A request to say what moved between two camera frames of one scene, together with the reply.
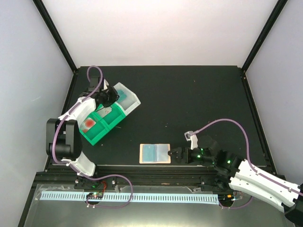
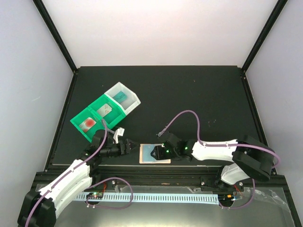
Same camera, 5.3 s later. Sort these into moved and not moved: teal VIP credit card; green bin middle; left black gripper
Moved: left black gripper
Not moved: teal VIP credit card; green bin middle
